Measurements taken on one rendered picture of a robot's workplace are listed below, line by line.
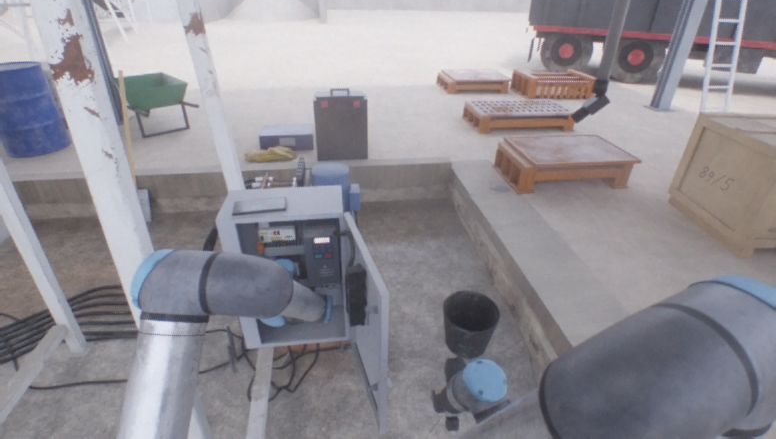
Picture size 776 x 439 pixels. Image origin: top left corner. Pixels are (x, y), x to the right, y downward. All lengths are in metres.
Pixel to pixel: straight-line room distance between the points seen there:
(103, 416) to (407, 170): 2.84
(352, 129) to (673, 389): 3.52
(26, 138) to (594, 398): 5.26
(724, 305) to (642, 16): 8.74
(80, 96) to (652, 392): 0.97
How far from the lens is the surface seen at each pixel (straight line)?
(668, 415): 0.42
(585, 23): 9.07
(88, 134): 0.95
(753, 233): 3.44
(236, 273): 0.73
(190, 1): 1.73
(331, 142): 3.79
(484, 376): 0.94
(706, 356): 0.43
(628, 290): 2.72
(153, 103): 5.22
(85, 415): 2.65
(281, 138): 4.20
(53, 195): 4.54
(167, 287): 0.77
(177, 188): 4.00
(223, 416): 2.34
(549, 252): 2.81
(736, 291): 0.51
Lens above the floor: 1.89
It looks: 29 degrees down
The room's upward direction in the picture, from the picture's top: 1 degrees clockwise
